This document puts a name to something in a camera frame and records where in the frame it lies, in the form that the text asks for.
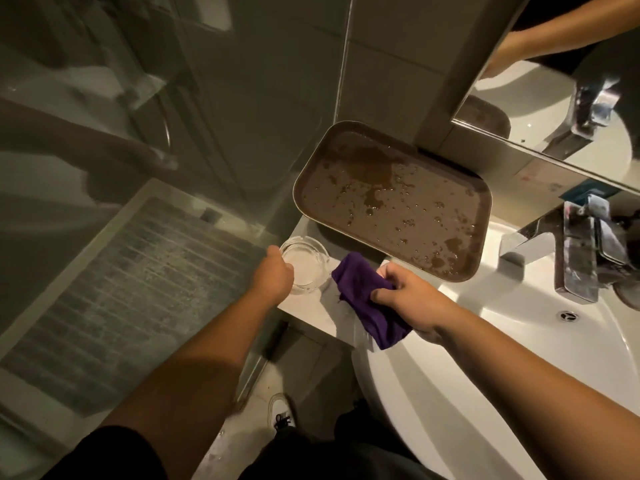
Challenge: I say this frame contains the chrome sink faucet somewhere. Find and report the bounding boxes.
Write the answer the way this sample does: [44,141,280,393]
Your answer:
[499,194,640,304]

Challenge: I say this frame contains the person's black trousers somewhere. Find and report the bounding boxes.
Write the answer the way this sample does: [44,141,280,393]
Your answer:
[251,399,447,480]

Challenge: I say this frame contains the blue packet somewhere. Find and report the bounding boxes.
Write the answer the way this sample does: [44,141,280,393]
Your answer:
[559,182,615,201]

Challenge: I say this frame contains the white sneaker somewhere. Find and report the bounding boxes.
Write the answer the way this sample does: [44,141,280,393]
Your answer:
[267,393,297,433]

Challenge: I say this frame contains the person's left hand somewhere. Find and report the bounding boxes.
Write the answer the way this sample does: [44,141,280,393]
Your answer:
[248,245,296,308]

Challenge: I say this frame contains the person's left forearm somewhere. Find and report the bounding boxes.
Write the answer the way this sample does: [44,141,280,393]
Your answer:
[97,290,278,480]

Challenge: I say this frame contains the purple cleaning cloth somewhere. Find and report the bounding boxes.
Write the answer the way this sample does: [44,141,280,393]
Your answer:
[331,252,414,351]

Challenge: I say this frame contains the clear glass ashtray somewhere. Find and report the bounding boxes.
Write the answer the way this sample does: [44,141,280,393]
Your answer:
[279,236,331,296]

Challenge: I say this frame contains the person's right forearm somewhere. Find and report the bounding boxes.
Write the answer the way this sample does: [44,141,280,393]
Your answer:
[440,312,640,480]

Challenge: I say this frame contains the person's black sleeve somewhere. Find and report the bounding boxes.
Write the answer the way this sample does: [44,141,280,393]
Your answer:
[42,425,169,480]

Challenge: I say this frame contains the white ceramic sink basin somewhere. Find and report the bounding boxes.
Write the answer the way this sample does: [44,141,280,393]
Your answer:
[352,219,640,480]

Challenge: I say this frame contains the brown rectangular serving tray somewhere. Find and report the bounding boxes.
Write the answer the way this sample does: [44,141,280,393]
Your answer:
[292,120,494,283]

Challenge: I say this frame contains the person's right hand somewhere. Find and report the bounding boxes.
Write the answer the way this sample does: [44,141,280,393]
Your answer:
[370,263,454,346]

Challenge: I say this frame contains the wall mirror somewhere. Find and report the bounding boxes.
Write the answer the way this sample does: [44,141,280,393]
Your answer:
[449,0,640,194]

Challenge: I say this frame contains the glass shower door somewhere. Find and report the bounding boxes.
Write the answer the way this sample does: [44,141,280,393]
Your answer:
[0,0,354,445]

